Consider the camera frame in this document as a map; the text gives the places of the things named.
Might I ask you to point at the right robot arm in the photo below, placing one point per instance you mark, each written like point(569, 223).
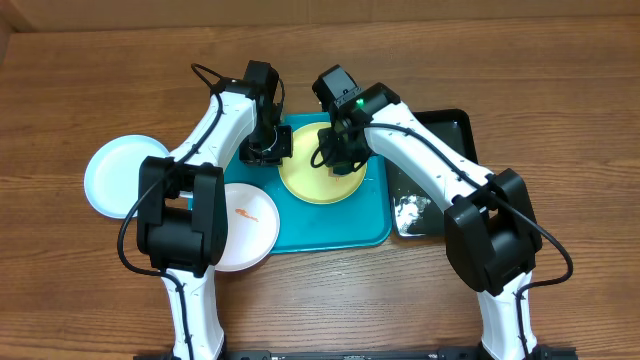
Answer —
point(491, 232)

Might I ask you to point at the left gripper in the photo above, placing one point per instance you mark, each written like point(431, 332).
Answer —
point(249, 156)

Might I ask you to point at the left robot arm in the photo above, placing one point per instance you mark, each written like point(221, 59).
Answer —
point(181, 212)

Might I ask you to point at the teal plastic tray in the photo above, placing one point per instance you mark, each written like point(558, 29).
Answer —
point(362, 219)

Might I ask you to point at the light blue plate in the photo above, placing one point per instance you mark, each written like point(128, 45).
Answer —
point(112, 175)

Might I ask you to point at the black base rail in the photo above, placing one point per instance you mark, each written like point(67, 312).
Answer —
point(541, 352)

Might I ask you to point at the white plate with stain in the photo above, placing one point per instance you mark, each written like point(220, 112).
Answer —
point(253, 227)

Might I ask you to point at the black water tray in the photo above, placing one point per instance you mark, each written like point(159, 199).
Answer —
point(414, 213)

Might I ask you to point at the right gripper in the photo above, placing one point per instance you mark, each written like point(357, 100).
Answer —
point(332, 139)

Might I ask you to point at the yellow-green plate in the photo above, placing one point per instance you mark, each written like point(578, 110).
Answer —
point(315, 185)

